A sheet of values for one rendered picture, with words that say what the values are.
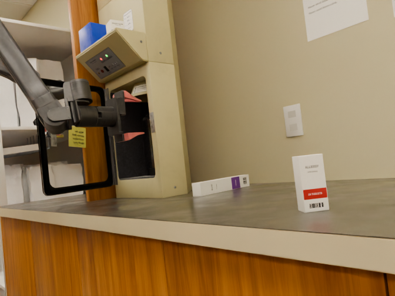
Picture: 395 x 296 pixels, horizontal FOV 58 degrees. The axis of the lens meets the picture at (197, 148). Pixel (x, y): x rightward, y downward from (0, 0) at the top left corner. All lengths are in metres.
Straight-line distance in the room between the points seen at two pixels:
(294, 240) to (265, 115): 0.97
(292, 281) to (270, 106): 0.95
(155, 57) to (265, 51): 0.44
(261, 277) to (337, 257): 0.16
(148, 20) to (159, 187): 0.58
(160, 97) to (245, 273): 0.79
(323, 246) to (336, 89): 0.86
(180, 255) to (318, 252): 0.33
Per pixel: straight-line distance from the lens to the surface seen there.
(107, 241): 1.01
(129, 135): 1.03
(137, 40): 1.28
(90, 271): 1.14
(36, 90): 1.01
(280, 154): 1.40
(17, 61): 1.06
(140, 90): 1.36
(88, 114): 0.98
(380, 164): 1.23
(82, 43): 1.48
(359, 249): 0.47
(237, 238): 0.58
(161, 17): 1.38
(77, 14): 1.65
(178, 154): 1.28
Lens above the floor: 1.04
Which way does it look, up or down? 2 degrees up
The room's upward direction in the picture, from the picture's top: 6 degrees counter-clockwise
